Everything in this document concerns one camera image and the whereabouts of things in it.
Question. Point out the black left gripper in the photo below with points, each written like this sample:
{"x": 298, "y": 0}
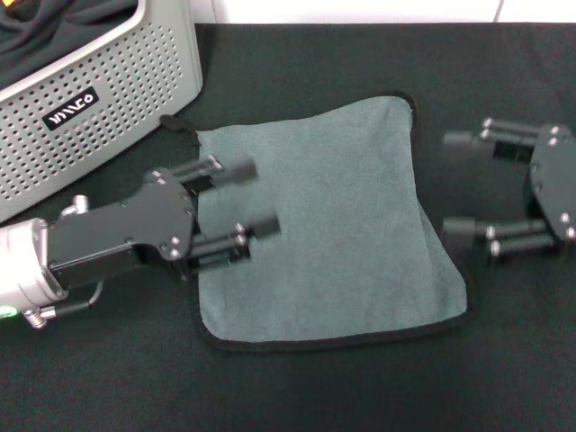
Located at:
{"x": 126, "y": 234}

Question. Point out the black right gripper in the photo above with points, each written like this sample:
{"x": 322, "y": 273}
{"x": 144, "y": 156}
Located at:
{"x": 555, "y": 180}

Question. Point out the grey yellow towel black trim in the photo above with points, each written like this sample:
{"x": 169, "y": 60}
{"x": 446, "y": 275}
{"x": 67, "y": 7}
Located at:
{"x": 337, "y": 225}

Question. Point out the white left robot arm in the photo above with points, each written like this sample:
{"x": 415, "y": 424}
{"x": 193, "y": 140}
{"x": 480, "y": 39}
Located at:
{"x": 22, "y": 265}

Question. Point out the grey perforated storage box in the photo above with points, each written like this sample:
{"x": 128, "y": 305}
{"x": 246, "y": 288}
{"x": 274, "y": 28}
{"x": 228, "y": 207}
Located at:
{"x": 135, "y": 67}

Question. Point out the black cloth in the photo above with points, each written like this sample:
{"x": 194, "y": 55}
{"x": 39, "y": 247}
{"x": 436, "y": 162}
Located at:
{"x": 54, "y": 36}

